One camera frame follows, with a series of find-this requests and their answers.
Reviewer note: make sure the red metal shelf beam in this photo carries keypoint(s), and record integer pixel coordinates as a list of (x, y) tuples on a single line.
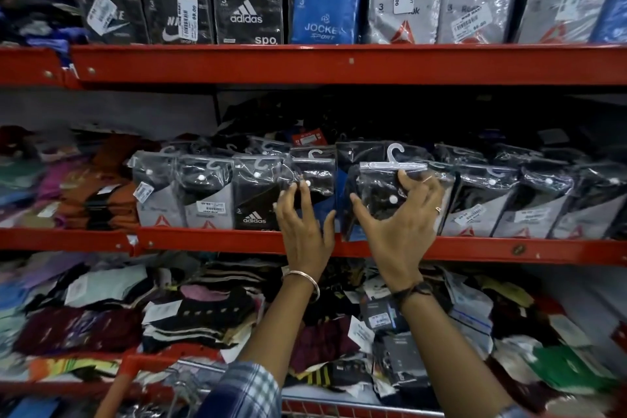
[(205, 241), (59, 389), (313, 65)]

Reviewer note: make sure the person's right forearm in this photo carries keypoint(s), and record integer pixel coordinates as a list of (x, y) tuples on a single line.
[(445, 359)]

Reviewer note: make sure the person's right middle finger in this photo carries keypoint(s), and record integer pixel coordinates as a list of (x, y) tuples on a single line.
[(432, 191)]

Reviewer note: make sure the person's left hand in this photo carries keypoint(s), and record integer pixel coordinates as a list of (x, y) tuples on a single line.
[(303, 241)]

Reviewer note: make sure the blue plaid shirt sleeve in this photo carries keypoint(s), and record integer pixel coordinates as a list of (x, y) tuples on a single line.
[(245, 393), (512, 413)]

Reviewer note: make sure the black sock packet white hanger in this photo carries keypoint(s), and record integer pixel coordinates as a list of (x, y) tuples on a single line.
[(379, 187)]

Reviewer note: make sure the person's right thumb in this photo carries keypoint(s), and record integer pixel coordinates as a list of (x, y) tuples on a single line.
[(363, 220)]

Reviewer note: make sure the silver bangle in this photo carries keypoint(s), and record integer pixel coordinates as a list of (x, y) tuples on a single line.
[(306, 276)]

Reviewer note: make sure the red card tag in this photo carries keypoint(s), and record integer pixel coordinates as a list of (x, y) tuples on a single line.
[(308, 138)]

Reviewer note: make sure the heap of dark clothes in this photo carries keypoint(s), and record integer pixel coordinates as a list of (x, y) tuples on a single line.
[(34, 11)]

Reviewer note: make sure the black blue sock packet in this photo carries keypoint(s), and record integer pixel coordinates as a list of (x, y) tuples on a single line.
[(317, 172)]

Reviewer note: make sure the pile of orange folded socks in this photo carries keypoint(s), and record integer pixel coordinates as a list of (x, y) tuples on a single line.
[(98, 192)]

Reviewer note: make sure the pile of loose mixed socks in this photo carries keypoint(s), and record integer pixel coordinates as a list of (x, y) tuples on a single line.
[(196, 310)]

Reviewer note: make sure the person's left forearm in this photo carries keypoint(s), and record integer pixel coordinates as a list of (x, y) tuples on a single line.
[(279, 324)]

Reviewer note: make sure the row of bagged sock packs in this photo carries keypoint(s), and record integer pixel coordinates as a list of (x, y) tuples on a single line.
[(490, 197)]

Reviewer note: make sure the black wrist thread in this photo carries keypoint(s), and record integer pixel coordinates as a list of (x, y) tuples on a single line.
[(414, 290)]

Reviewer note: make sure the person's left thumb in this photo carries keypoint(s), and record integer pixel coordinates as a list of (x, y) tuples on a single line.
[(330, 231)]

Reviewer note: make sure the person's right hand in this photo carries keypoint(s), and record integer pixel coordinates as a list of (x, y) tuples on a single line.
[(401, 246)]

